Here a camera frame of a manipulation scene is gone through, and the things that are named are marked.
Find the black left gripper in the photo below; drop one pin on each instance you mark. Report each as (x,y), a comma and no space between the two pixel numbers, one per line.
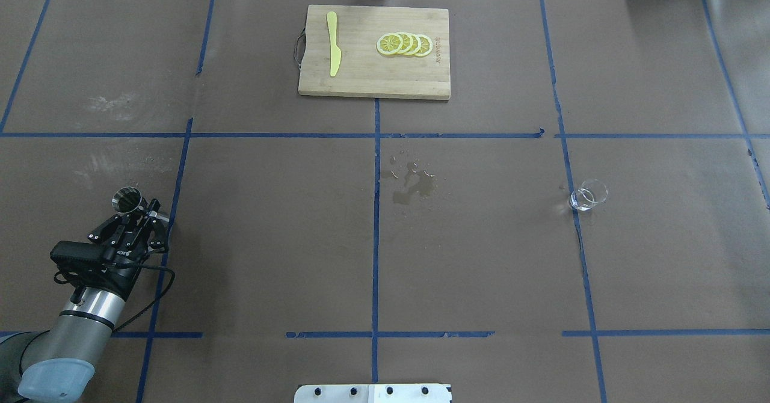
(123,264)

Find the steel jigger measuring cup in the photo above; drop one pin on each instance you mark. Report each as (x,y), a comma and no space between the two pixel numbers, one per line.
(130,201)

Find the clear glass beaker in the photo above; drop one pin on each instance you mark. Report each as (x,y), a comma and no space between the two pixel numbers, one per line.
(588,195)

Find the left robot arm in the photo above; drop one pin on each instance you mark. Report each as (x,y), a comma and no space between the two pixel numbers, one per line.
(56,365)

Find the yellow plastic knife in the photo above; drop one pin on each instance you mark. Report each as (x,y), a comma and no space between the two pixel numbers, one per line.
(336,53)

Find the liquid spill on table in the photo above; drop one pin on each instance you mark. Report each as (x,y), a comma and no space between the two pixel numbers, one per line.
(409,179)

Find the bamboo cutting board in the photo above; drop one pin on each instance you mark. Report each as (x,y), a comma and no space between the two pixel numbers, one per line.
(364,72)

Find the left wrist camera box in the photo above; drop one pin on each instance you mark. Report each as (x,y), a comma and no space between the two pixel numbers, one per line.
(77,263)

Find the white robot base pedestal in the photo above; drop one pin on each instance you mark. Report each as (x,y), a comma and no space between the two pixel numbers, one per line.
(398,392)

